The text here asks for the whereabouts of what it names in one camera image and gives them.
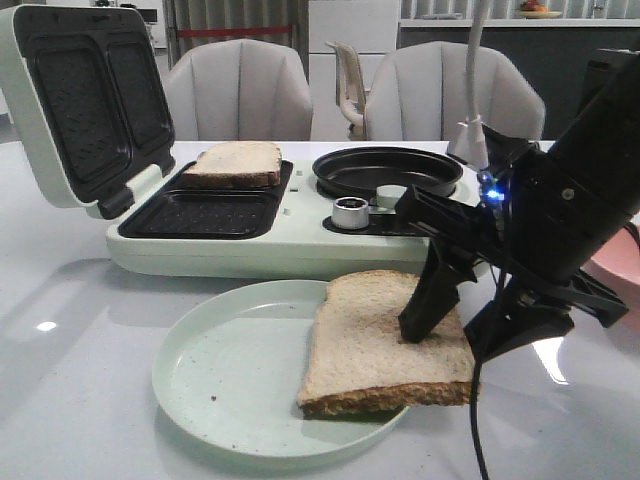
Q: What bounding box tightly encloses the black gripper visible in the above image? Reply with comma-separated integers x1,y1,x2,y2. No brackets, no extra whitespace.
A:
396,51,639,362

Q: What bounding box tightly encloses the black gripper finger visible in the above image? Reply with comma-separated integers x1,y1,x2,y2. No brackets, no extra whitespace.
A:
398,241,476,343

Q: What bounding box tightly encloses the bread slice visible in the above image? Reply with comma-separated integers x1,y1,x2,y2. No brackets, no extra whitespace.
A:
297,270,474,417
181,141,282,188

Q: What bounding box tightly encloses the green breakfast maker lid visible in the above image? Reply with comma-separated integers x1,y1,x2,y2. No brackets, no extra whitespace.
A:
1,4,175,219

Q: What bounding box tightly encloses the green breakfast maker base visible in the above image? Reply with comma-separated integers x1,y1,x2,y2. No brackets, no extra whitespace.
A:
106,158,429,280

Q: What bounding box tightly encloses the left silver control knob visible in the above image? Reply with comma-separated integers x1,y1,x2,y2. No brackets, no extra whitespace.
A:
331,196,369,230

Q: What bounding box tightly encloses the pink bowl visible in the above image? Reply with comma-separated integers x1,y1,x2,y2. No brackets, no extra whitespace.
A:
583,229,639,304

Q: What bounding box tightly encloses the black round frying pan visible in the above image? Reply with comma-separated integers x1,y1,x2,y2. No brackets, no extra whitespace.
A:
312,146,463,200

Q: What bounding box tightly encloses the right grey upholstered chair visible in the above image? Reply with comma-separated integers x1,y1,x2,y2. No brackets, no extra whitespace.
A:
364,41,546,141

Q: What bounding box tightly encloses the grey upholstered chair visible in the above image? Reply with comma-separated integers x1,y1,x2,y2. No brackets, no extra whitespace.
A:
364,41,546,141
164,39,313,141

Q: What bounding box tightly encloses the light green round plate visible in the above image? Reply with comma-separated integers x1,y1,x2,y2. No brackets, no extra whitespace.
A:
152,280,406,469

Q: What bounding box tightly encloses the beige office chair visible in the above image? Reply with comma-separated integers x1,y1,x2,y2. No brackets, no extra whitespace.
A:
326,41,367,141

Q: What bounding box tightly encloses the grey counter with white top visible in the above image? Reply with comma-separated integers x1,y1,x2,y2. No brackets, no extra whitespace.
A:
398,18,640,141

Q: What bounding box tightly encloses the white cabinet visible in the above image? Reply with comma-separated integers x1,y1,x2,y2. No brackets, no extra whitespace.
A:
308,1,401,141

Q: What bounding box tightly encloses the left grey upholstered chair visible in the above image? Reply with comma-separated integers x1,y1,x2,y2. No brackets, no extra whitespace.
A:
164,39,313,141

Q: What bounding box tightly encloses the fruit bowl on counter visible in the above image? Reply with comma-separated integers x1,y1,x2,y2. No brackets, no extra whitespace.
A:
516,0,562,19

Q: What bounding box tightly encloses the black cable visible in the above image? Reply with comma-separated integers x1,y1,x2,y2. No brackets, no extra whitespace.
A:
467,199,516,480

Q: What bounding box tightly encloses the white cable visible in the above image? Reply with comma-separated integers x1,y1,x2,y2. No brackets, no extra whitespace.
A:
445,0,503,171

